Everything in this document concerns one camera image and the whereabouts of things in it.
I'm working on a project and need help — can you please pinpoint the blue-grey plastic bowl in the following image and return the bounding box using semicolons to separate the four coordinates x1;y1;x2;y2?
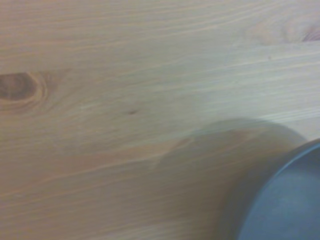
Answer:
234;138;320;240

